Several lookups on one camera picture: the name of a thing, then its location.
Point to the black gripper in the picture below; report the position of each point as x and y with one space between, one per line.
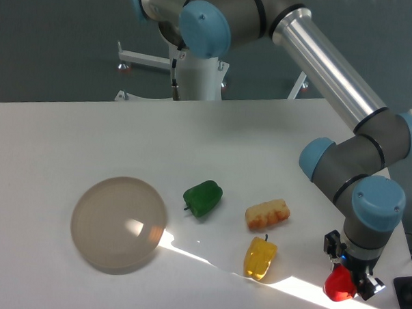
360 269

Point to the red toy pepper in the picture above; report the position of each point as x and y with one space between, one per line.
339 285

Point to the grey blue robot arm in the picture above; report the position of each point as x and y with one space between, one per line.
200 32

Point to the yellow toy pepper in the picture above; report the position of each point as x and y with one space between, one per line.
258 257

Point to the green toy pepper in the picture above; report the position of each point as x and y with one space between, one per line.
202 198

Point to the black device at edge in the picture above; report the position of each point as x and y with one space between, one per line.
403 288

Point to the toy bread loaf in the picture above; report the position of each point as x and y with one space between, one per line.
266 214

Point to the round brown plate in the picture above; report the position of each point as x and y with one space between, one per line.
117 224

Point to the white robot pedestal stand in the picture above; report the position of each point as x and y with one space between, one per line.
191 78

